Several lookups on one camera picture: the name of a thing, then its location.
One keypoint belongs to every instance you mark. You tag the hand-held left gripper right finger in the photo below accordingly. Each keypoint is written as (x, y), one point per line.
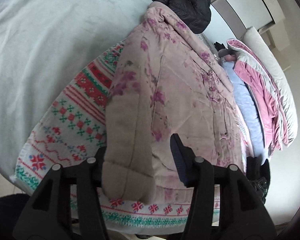
(176, 150)

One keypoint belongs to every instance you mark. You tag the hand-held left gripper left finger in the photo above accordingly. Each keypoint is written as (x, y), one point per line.
(90, 171)

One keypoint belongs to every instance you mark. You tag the pink floral padded garment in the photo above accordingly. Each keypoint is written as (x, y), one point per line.
(165, 92)

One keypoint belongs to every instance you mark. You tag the red green patterned knit blanket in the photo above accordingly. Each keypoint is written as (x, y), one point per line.
(72, 120)

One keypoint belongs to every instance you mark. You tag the lavender cloth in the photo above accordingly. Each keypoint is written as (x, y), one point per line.
(247, 110)

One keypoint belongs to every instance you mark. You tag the person's dark trousers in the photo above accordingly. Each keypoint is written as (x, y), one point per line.
(5, 217)

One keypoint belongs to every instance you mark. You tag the pink and grey quilt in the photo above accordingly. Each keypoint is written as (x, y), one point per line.
(262, 90)

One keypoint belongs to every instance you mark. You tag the small grey cloth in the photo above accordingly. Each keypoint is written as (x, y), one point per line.
(224, 53)

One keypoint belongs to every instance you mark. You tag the black glove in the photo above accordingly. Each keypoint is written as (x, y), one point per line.
(219, 46)

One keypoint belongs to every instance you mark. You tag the white pillow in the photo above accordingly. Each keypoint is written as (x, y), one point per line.
(272, 62)

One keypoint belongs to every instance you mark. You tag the white bed sheet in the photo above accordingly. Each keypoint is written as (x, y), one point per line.
(52, 42)

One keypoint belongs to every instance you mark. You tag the black puffer jacket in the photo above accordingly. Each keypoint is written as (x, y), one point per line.
(182, 2)

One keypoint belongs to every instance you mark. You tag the white wardrobe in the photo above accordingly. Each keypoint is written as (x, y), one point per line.
(240, 0)

